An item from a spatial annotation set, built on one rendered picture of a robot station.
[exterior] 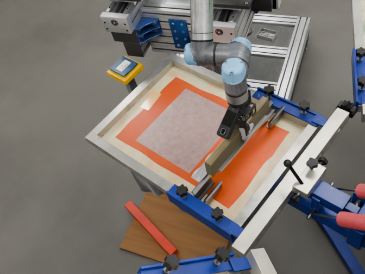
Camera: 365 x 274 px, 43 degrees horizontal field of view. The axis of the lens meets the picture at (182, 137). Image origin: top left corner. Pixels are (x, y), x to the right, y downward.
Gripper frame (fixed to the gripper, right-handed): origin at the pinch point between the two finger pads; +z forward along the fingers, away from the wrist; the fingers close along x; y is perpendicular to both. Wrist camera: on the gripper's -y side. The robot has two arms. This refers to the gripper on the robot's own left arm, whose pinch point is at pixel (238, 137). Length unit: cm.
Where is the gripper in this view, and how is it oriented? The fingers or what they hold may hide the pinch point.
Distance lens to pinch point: 172.4
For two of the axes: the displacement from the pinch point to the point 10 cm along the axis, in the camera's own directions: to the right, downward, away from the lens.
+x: -7.6, -4.3, 5.0
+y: 6.3, -6.9, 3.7
